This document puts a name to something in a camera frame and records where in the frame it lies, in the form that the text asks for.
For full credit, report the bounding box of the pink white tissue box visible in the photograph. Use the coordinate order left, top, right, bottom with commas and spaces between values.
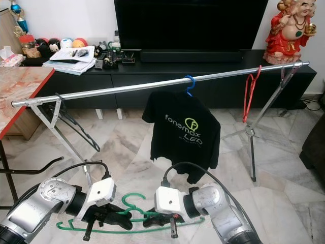
0, 46, 26, 68

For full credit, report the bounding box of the blue plastic hanger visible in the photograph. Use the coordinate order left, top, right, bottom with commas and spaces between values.
184, 75, 197, 97

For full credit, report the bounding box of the black flat television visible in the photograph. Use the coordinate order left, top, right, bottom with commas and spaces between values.
114, 0, 269, 51

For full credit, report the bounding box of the marble table with red edge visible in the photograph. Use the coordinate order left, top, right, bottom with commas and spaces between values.
0, 66, 66, 239

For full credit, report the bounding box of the clear plastic bottle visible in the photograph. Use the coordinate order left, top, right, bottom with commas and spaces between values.
111, 30, 121, 53

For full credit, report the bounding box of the black wire hanger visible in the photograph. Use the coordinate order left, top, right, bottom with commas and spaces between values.
42, 93, 101, 153

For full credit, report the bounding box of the red plastic hanger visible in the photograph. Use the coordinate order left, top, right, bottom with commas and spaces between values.
242, 65, 263, 124

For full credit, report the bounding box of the green plastic hanger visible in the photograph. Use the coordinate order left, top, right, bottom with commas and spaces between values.
55, 192, 205, 234

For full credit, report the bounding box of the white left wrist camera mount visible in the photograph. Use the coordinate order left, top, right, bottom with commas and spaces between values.
78, 177, 117, 220

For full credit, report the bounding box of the red laughing buddha statue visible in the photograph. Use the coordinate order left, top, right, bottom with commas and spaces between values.
263, 0, 316, 67

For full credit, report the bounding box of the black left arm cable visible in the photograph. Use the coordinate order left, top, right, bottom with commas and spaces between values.
25, 161, 113, 214

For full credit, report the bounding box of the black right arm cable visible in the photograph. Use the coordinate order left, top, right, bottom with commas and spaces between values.
160, 162, 252, 214

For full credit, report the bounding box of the black round plush toy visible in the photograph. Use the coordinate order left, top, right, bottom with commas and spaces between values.
47, 38, 61, 53
35, 38, 49, 54

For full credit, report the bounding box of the small black tray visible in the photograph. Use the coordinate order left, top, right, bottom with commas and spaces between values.
122, 54, 138, 66

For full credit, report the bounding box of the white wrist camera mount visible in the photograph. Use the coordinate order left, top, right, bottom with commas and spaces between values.
154, 186, 187, 226
78, 177, 117, 220

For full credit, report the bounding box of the black soundbar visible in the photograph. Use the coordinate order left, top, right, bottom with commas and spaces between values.
140, 49, 243, 64

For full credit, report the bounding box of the black t-shirt with green logo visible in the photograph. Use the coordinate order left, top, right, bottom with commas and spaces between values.
141, 90, 221, 185

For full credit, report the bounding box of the light wooden cabinet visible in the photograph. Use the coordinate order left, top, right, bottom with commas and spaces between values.
0, 8, 21, 67

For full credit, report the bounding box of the gold blue trophy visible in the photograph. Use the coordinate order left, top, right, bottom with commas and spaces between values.
9, 0, 30, 36

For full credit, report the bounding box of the black tv cabinet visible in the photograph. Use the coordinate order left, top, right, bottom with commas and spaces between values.
25, 49, 318, 112

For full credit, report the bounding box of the white paper stack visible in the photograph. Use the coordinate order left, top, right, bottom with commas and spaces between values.
42, 46, 96, 76

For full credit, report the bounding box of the black power strip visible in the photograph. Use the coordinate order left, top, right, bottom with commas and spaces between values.
292, 99, 325, 110

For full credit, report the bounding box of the black remote control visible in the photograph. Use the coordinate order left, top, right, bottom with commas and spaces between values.
95, 52, 108, 69

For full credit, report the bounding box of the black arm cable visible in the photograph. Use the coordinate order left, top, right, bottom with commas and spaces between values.
25, 161, 113, 214
160, 162, 252, 214

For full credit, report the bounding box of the jar with red lid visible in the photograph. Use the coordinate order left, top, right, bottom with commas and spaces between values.
19, 34, 37, 58

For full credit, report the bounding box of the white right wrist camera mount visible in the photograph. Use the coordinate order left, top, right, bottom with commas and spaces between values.
154, 186, 187, 226

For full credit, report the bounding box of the silver clothes rail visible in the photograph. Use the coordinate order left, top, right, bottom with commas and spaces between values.
11, 61, 310, 108

